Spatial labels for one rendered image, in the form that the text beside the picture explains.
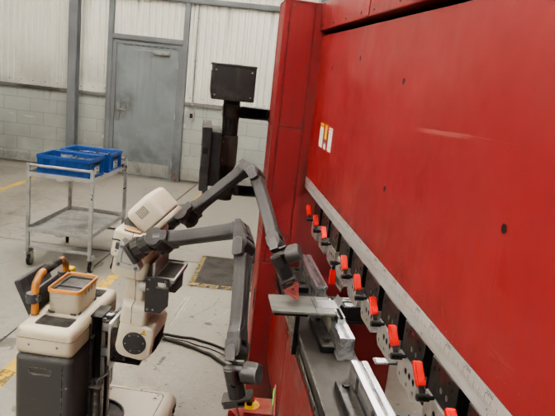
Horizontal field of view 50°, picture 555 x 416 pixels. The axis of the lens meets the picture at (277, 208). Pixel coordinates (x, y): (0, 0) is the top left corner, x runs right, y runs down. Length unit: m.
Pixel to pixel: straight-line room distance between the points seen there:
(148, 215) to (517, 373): 1.75
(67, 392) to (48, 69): 8.25
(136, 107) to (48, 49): 1.68
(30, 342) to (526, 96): 2.15
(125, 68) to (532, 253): 9.25
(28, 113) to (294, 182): 7.94
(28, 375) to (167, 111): 7.49
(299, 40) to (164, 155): 6.95
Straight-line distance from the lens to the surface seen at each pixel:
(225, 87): 3.33
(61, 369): 2.72
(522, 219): 1.14
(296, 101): 3.21
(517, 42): 1.25
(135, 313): 2.68
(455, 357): 1.37
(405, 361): 1.63
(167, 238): 2.34
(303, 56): 3.21
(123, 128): 10.13
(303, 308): 2.50
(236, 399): 2.08
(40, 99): 10.67
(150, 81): 9.94
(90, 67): 10.29
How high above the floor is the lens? 1.94
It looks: 13 degrees down
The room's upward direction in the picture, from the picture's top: 6 degrees clockwise
